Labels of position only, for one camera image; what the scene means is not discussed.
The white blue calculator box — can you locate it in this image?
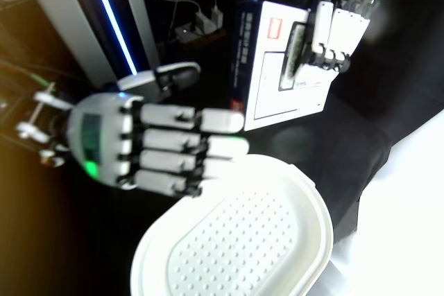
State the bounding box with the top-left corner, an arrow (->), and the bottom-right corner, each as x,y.
228,0 -> 336,133

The black table cloth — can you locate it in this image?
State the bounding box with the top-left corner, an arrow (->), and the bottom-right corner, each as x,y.
41,0 -> 444,296

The white charger plug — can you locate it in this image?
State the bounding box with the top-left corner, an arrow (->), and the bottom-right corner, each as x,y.
207,0 -> 223,29
194,10 -> 209,31

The white power strip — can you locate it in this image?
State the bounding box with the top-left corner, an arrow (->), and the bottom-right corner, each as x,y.
173,21 -> 226,46

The white studded plastic tray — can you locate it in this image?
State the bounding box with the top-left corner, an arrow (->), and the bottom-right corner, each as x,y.
130,153 -> 334,296

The white column with blue light strip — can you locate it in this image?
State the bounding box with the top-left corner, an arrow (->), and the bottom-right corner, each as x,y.
13,0 -> 161,85

